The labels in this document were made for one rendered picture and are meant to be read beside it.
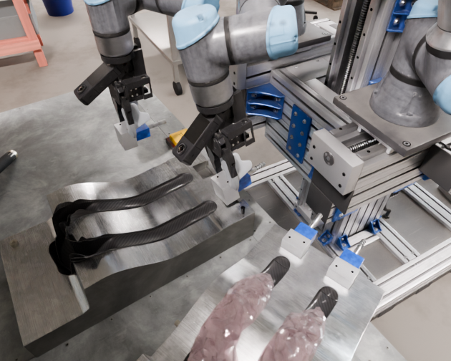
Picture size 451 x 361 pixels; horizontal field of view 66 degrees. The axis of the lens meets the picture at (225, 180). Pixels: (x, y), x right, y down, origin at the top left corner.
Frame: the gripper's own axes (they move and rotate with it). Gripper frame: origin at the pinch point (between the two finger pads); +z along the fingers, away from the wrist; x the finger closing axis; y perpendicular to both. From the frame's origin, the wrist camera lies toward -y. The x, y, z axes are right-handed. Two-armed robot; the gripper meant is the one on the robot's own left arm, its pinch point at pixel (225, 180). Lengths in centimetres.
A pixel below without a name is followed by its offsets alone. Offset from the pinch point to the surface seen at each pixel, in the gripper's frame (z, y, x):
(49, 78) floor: 55, -18, 267
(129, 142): -3.9, -12.1, 25.7
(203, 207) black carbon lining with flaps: 4.5, -6.6, 0.8
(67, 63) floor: 55, 2, 285
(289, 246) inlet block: 9.7, 3.0, -16.9
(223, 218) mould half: 5.0, -4.8, -4.8
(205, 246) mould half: 7.3, -11.4, -6.6
